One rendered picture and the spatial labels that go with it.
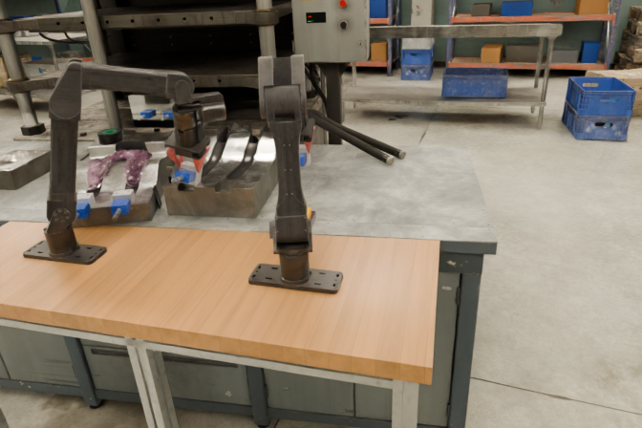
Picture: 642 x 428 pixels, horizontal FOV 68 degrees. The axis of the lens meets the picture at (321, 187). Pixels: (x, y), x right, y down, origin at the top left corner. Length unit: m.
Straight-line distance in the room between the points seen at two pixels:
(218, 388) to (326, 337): 0.90
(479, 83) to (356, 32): 3.02
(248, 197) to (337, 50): 0.92
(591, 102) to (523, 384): 3.07
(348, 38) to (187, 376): 1.39
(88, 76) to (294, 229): 0.56
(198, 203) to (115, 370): 0.76
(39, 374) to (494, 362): 1.69
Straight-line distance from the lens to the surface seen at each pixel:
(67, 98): 1.19
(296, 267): 1.01
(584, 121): 4.69
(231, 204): 1.34
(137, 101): 2.30
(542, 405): 1.99
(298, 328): 0.94
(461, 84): 4.92
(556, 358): 2.18
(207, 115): 1.24
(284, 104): 0.93
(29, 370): 2.13
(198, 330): 0.98
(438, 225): 1.28
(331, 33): 2.03
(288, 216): 0.98
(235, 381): 1.72
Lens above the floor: 1.40
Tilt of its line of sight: 24 degrees down
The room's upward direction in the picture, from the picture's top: 3 degrees counter-clockwise
